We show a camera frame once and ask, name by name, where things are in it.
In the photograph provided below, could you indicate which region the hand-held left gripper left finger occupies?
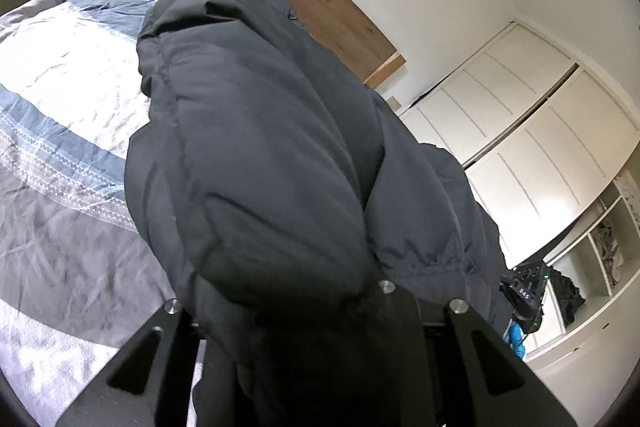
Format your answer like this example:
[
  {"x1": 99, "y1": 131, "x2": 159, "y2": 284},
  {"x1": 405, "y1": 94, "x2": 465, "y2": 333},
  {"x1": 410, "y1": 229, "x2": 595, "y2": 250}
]
[{"x1": 56, "y1": 298, "x2": 207, "y2": 427}]

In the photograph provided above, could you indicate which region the white patterned cloth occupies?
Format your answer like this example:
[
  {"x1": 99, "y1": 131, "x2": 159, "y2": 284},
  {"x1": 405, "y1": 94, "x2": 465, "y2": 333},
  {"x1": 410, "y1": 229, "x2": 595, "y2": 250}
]
[{"x1": 597, "y1": 221, "x2": 628, "y2": 283}]

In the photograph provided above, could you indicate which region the white open shelf unit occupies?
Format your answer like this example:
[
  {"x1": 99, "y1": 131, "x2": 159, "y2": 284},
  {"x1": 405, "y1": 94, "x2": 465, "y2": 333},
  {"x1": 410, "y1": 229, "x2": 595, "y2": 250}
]
[{"x1": 520, "y1": 174, "x2": 640, "y2": 363}]

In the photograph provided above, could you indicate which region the white wardrobe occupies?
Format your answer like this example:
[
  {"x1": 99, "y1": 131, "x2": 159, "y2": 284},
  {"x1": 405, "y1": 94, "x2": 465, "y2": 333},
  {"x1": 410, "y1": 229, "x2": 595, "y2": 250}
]
[{"x1": 399, "y1": 19, "x2": 640, "y2": 268}]

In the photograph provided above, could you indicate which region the black puffer jacket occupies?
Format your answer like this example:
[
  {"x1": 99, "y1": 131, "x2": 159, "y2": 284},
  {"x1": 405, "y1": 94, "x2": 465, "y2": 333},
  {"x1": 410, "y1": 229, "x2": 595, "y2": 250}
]
[{"x1": 124, "y1": 0, "x2": 512, "y2": 427}]

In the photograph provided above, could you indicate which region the black bag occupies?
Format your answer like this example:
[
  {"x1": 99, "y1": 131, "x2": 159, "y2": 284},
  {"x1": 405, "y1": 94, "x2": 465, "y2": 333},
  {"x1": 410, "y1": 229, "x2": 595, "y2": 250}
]
[{"x1": 549, "y1": 271, "x2": 587, "y2": 330}]

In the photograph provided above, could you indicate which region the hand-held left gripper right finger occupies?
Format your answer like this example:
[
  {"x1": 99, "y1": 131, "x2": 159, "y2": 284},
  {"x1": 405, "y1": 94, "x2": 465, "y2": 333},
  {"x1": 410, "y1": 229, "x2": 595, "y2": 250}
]
[{"x1": 377, "y1": 279, "x2": 577, "y2": 427}]

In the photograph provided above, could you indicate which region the person's right hand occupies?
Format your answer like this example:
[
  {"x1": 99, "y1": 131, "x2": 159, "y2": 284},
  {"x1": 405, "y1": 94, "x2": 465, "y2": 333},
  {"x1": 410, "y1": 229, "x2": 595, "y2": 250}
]
[{"x1": 507, "y1": 321, "x2": 529, "y2": 361}]

